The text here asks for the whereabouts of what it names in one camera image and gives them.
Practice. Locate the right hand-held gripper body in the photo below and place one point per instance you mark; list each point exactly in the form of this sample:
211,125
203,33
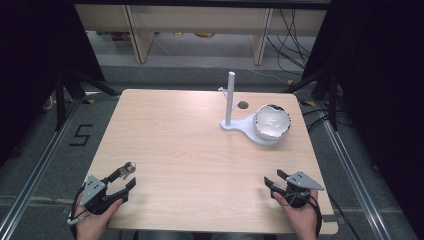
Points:
301,181

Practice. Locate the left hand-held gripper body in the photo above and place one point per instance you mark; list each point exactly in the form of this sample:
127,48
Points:
91,191

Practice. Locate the small silver object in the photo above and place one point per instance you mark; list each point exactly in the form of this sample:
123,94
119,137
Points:
131,167

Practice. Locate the person's left hand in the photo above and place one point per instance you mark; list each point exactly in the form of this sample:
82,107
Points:
91,225

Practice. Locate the person's right hand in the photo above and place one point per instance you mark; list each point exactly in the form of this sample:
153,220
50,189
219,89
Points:
301,220

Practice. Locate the small dark round disc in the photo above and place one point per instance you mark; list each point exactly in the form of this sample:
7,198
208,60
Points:
243,105

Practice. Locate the black metal stand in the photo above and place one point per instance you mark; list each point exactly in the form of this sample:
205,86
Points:
60,100
331,100

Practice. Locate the white stand with pole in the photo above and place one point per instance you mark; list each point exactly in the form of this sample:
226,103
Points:
229,100

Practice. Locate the aluminium floor rail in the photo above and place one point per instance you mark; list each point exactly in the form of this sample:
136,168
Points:
36,170
353,173

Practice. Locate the beige wooden desk frame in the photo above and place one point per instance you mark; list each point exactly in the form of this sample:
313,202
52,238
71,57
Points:
143,36

